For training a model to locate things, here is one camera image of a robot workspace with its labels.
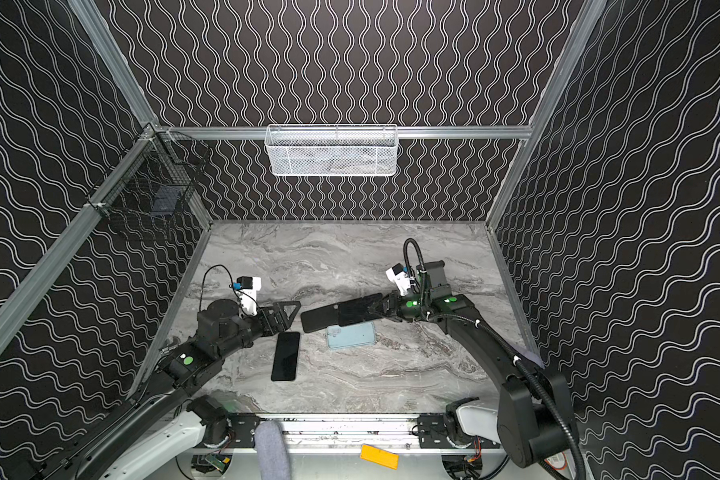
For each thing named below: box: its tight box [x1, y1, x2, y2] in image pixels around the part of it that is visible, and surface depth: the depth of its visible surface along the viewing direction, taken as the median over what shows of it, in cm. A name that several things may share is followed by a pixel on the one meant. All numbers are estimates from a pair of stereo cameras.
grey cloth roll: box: [255, 420, 290, 480], surface depth 71 cm
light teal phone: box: [327, 321, 377, 349], surface depth 92 cm
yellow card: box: [360, 444, 399, 470], surface depth 72 cm
